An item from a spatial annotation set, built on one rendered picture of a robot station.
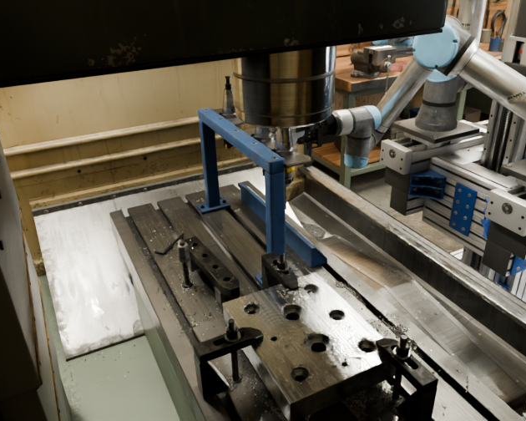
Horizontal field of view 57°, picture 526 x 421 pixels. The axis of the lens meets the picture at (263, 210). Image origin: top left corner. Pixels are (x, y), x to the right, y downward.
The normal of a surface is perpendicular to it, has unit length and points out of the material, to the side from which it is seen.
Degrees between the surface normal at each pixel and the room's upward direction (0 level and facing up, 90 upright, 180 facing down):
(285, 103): 90
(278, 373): 0
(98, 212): 24
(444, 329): 8
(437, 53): 86
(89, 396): 0
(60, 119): 90
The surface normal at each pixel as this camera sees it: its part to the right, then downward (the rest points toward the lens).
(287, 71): 0.05, 0.47
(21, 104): 0.41, 0.41
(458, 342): 0.04, -0.82
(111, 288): 0.15, -0.64
